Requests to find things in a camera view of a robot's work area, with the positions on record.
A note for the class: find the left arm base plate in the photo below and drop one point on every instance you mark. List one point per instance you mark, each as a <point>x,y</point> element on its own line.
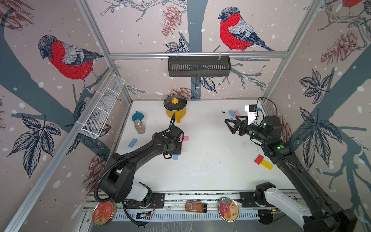
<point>155,200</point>

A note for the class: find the black hanging shelf basket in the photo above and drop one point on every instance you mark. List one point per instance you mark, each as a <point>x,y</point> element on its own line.
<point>199,66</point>

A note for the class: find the glass lid yellow knob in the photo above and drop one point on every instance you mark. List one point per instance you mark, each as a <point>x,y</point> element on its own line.
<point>175,102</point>

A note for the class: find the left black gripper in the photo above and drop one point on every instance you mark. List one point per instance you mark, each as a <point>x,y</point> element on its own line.
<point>179,149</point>

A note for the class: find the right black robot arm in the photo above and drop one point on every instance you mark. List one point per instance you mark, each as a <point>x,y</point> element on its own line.
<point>321,213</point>

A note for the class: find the white wire basket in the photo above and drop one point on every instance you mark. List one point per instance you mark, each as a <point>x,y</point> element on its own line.
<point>95,123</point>

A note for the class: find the brown spice jar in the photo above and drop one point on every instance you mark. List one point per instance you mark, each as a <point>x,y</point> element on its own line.
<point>139,126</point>

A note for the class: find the pink round cup lid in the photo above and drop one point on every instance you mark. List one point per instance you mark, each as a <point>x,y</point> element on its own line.
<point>228,210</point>

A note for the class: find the red block near yellow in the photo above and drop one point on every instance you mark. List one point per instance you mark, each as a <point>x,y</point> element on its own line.
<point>259,159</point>

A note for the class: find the blue block far right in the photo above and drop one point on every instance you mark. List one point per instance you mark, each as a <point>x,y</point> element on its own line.
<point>231,112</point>

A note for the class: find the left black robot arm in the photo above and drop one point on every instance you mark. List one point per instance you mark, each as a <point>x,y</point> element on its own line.
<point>116,182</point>

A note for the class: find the brown packet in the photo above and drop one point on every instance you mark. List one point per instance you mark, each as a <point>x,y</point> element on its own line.
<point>196,207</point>

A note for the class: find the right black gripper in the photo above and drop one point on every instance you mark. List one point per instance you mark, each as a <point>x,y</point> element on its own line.
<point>245,126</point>

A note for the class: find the yellow pot with handle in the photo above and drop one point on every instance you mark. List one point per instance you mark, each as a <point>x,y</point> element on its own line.
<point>178,114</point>

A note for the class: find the blue block table edge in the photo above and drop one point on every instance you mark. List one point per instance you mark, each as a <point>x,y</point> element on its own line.
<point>132,143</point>

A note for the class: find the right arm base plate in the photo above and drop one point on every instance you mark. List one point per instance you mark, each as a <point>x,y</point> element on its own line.
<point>247,199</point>

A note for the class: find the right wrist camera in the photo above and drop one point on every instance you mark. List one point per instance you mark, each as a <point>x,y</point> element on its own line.
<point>252,113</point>

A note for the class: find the red round tin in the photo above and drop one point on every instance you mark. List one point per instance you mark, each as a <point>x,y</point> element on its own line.
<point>104,213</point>

